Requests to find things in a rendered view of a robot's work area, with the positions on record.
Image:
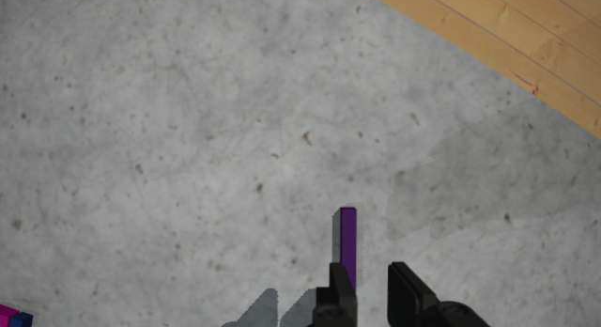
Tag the purple rod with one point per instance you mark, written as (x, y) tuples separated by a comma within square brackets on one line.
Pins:
[(348, 241)]

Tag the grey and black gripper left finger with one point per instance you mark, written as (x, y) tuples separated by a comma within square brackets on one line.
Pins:
[(336, 305)]

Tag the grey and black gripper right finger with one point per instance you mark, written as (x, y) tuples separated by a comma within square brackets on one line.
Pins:
[(412, 303)]

